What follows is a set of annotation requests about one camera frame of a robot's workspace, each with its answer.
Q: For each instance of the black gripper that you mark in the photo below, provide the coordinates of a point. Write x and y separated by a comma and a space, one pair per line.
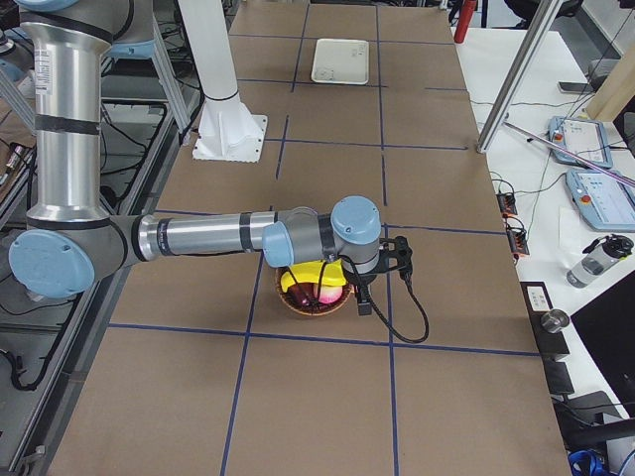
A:
363, 281

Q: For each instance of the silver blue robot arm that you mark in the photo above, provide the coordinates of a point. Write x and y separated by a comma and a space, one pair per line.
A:
72, 242

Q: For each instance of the brown wicker basket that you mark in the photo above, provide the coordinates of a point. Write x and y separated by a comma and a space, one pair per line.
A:
318, 309

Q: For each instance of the pink white peach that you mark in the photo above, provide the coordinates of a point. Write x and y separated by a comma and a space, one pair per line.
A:
328, 294

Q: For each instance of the dark red plum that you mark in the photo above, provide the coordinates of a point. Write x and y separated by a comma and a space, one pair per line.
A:
302, 294

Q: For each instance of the white rectangular bear tray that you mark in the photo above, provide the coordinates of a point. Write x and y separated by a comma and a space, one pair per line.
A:
341, 61

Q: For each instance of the clear grey water bottle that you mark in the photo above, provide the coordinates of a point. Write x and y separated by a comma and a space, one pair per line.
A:
599, 256

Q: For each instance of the near blue teach pendant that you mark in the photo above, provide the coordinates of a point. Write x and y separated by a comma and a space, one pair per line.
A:
604, 203

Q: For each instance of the blue teach pendant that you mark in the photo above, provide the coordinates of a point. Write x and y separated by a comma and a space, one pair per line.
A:
604, 203
585, 138

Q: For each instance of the far blue teach pendant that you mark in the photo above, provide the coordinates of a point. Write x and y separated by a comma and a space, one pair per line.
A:
585, 138

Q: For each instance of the red fire extinguisher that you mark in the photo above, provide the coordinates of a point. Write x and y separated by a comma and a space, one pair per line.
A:
465, 11

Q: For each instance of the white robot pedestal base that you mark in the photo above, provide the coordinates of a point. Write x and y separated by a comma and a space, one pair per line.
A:
227, 130

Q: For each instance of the aluminium frame post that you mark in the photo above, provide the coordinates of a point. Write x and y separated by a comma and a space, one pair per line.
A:
545, 16

